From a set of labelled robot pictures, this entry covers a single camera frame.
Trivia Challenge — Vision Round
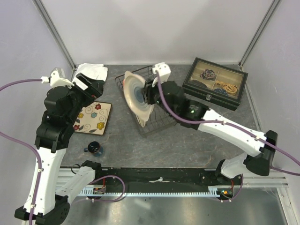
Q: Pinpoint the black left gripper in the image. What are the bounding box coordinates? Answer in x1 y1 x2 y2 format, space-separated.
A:
67 72 105 123

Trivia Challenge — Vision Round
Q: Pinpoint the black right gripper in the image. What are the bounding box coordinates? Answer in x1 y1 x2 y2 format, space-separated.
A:
140 75 175 118

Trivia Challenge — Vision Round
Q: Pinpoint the blue ringed round plate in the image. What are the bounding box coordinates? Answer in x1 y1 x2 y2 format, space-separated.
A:
123 71 154 127

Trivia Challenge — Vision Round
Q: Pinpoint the square floral plate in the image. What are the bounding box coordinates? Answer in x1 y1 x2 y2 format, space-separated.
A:
73 101 112 135

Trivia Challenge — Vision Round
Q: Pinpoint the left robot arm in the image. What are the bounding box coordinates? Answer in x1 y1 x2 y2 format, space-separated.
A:
14 71 105 225

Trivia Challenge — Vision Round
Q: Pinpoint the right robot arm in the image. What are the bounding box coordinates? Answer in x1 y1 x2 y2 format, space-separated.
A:
141 79 278 185

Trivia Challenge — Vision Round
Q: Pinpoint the white crumpled cloth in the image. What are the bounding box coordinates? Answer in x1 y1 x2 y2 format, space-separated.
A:
73 63 108 81

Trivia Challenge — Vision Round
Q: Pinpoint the small dark blue cup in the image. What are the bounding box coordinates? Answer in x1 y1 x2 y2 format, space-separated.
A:
83 141 104 157

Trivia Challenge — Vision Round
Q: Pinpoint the black glass-lid jewelry box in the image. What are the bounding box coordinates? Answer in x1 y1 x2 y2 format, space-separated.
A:
182 57 248 111

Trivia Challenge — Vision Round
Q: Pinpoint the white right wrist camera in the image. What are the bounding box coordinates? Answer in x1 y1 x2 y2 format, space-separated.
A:
152 62 171 87

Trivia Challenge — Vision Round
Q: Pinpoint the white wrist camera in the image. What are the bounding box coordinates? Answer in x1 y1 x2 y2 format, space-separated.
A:
152 62 171 87
49 67 74 88

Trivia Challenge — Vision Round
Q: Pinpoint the black wire dish rack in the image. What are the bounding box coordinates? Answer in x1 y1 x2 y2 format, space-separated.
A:
127 66 177 138

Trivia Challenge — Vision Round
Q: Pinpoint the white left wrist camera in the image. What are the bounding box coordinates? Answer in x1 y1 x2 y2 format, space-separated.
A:
49 67 74 88

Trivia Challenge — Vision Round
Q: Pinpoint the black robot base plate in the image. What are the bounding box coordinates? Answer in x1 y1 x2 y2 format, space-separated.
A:
95 167 241 192

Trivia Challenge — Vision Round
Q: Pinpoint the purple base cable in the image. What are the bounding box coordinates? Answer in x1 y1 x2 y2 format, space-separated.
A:
75 174 126 203

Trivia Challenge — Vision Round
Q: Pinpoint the aluminium frame rail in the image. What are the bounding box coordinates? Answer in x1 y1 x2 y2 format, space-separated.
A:
32 0 76 71

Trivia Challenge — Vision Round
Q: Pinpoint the blue slotted cable duct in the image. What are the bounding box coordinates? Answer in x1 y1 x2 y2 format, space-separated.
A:
78 186 220 197

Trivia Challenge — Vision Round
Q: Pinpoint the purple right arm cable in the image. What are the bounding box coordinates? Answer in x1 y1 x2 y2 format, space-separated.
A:
155 72 300 176

